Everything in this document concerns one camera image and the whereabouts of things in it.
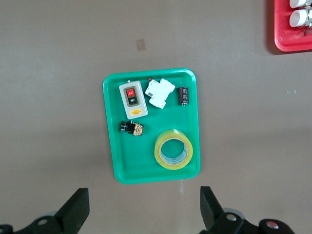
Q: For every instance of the black orange push-button switch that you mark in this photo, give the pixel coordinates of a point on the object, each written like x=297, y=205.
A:
x=132, y=128

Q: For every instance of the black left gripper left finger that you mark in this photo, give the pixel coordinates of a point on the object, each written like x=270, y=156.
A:
x=73, y=214

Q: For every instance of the small black terminal block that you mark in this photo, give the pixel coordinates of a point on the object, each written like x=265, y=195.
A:
x=183, y=95

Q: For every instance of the grey on-off switch box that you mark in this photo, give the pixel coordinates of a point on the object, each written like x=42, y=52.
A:
x=133, y=107

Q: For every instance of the red plastic tray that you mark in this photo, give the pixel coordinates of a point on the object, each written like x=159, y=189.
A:
x=282, y=39

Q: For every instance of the white capped metal pipe fitting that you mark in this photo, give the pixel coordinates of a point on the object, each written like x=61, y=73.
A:
x=298, y=18
x=297, y=3

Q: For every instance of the green plastic tray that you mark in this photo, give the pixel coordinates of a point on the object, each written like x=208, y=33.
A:
x=136, y=161

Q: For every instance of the white circuit breaker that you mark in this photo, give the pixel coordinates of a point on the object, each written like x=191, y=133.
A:
x=159, y=93

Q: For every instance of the clear tape patch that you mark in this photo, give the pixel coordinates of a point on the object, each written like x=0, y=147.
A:
x=291, y=91

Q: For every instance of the yellow tape roll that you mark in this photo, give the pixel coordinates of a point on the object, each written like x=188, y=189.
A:
x=159, y=143

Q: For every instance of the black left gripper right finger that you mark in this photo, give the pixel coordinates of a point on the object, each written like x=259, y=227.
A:
x=212, y=214

